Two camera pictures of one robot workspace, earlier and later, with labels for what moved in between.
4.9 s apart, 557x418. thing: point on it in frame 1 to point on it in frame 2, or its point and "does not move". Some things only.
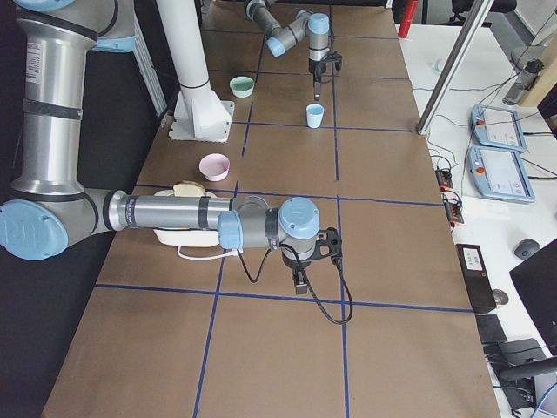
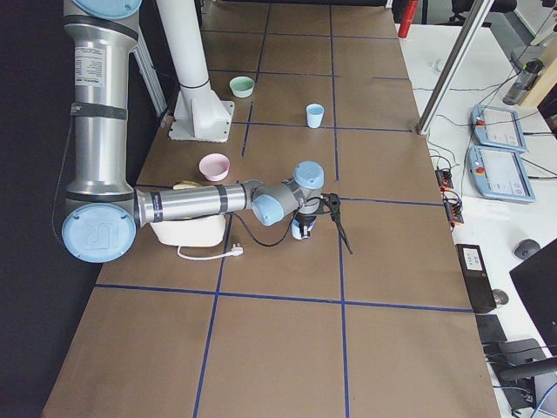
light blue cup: (314, 114) does not move
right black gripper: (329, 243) to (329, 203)
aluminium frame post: (453, 64) does not move
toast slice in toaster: (187, 188) does not move
